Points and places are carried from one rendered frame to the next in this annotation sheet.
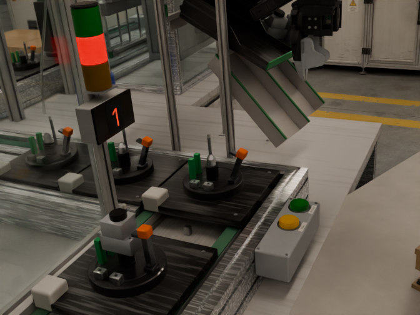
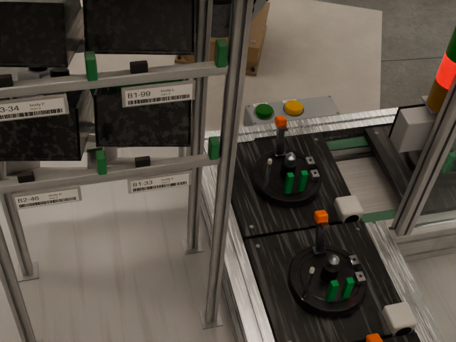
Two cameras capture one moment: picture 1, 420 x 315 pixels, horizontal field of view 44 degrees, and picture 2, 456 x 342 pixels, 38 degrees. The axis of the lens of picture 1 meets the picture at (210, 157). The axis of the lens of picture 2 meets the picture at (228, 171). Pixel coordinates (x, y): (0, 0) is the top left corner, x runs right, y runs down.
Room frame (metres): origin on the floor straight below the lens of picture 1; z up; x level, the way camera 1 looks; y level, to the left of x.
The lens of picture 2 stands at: (1.79, 0.52, 1.97)
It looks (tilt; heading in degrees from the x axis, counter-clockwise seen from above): 48 degrees down; 223
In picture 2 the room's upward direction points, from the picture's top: 6 degrees clockwise
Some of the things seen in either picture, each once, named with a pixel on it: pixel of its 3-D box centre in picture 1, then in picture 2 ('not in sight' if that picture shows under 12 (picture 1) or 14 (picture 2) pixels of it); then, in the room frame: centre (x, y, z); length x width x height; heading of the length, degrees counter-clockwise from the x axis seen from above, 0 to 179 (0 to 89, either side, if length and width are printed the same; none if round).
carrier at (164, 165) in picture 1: (123, 156); (330, 269); (1.18, 0.21, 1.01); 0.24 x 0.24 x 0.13; 62
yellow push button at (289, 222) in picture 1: (289, 223); (293, 108); (0.89, -0.15, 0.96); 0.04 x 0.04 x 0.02
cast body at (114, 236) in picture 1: (115, 228); not in sight; (0.77, 0.17, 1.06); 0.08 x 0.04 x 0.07; 61
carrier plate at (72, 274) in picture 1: (129, 275); (436, 163); (0.77, 0.16, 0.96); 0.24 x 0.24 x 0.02; 62
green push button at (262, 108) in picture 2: (299, 206); (264, 112); (0.95, -0.18, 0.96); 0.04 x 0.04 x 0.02
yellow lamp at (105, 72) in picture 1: (96, 75); (446, 92); (0.95, 0.20, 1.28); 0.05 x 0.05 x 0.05
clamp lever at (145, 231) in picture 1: (144, 245); not in sight; (0.75, 0.13, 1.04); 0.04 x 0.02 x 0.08; 62
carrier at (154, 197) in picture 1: (211, 169); (288, 166); (1.06, 0.00, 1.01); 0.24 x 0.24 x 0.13; 62
